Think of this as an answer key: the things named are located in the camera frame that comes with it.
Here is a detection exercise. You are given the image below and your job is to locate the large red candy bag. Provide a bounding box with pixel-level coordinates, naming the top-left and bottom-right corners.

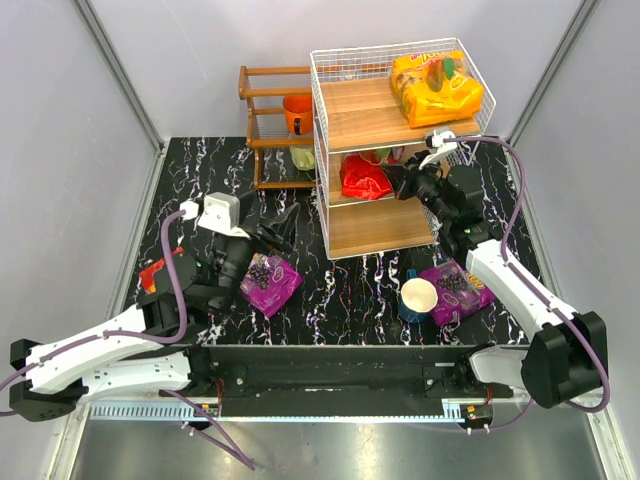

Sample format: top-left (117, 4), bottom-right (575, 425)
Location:
top-left (340, 147), bottom-right (403, 200)

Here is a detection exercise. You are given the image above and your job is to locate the yellow mango candy bag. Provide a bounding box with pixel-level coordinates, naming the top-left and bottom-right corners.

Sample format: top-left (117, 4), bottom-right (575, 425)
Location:
top-left (391, 50), bottom-right (484, 128)

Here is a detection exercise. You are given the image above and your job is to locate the small red candy bag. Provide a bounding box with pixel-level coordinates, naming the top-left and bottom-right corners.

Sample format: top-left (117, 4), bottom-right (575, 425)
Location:
top-left (139, 259), bottom-right (165, 294)

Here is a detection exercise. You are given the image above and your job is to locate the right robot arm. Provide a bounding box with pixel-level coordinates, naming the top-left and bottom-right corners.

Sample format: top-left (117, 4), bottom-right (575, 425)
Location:
top-left (382, 152), bottom-right (610, 408)

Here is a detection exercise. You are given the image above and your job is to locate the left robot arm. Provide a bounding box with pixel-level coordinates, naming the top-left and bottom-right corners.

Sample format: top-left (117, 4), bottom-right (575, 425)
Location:
top-left (1, 194), bottom-right (300, 422)

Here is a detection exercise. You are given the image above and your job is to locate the left purple candy bag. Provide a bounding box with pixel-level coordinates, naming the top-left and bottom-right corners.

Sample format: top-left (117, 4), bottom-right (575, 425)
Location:
top-left (240, 253), bottom-right (302, 318)

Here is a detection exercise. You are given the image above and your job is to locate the purple candy bag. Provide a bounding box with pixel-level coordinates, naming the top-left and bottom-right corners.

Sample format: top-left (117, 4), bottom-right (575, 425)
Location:
top-left (240, 253), bottom-right (302, 318)
top-left (418, 260), bottom-right (496, 327)

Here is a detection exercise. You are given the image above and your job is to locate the right purple candy bag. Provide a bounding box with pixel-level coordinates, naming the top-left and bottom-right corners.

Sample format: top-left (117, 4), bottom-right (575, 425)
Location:
top-left (418, 260), bottom-right (496, 327)

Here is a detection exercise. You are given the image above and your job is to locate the light green mug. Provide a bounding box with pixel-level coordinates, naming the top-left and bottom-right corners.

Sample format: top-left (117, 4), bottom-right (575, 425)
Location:
top-left (289, 145), bottom-right (316, 171)

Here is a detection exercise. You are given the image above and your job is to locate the orange mug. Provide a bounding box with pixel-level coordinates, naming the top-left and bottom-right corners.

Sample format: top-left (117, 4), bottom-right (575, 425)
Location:
top-left (283, 94), bottom-right (313, 135)

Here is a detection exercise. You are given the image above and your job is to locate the blue white cup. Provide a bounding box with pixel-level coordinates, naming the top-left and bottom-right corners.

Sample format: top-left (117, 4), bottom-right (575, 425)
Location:
top-left (398, 269), bottom-right (438, 324)

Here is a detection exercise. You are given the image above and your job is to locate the brown wooden rack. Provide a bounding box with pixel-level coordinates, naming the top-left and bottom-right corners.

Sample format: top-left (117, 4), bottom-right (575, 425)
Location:
top-left (238, 59), bottom-right (431, 191)

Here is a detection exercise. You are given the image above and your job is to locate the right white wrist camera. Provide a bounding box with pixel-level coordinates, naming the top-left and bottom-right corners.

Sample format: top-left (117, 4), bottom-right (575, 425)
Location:
top-left (419, 127), bottom-right (457, 170)

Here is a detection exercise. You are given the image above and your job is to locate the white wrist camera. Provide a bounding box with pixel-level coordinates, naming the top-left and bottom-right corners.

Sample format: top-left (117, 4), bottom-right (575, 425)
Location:
top-left (419, 127), bottom-right (457, 170)
top-left (179, 192), bottom-right (249, 238)

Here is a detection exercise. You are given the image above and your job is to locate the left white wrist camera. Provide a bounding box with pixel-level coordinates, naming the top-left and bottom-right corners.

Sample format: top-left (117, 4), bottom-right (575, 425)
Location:
top-left (179, 192), bottom-right (249, 238)

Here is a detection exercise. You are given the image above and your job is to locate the white wire wooden shelf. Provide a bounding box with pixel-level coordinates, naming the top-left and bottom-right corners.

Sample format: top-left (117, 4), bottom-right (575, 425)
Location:
top-left (310, 37), bottom-right (466, 260)

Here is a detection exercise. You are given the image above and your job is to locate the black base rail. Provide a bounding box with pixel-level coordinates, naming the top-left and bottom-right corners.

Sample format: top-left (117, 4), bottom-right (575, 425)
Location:
top-left (180, 346), bottom-right (513, 421)

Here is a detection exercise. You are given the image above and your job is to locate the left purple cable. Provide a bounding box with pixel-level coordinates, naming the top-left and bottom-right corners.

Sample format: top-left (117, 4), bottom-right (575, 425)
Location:
top-left (0, 209), bottom-right (256, 471)

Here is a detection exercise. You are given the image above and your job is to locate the purple cable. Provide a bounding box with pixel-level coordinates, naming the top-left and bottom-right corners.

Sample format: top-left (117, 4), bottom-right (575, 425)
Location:
top-left (414, 137), bottom-right (611, 434)
top-left (0, 209), bottom-right (256, 471)

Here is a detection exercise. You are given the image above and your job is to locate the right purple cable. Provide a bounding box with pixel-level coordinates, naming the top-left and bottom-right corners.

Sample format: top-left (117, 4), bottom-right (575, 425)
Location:
top-left (414, 137), bottom-right (611, 434)

